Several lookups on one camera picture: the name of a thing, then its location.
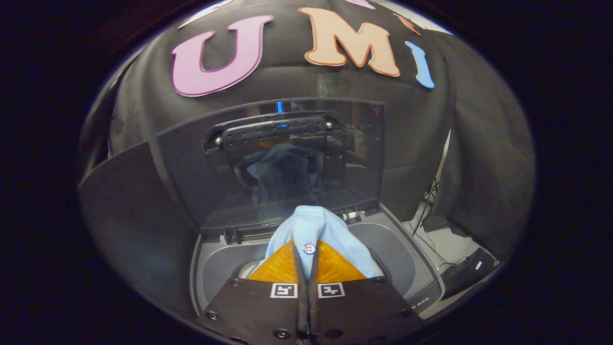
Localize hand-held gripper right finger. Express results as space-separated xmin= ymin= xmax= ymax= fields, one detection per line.
xmin=309 ymin=240 xmax=423 ymax=343

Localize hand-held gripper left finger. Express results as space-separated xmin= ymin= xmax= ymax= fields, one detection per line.
xmin=199 ymin=240 xmax=308 ymax=343

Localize light blue shirt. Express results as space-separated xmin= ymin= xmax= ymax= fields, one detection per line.
xmin=261 ymin=205 xmax=385 ymax=281

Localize dark glass washing machine lid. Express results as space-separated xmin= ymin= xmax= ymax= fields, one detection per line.
xmin=157 ymin=98 xmax=386 ymax=241

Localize black box on floor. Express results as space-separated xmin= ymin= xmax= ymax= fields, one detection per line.
xmin=440 ymin=247 xmax=499 ymax=299

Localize beige cabinet with dark top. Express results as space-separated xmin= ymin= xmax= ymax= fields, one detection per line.
xmin=78 ymin=141 xmax=201 ymax=318

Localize black backdrop cloth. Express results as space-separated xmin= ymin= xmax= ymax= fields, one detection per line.
xmin=79 ymin=0 xmax=536 ymax=259

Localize black hanging cables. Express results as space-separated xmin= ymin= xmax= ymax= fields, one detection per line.
xmin=411 ymin=129 xmax=454 ymax=236

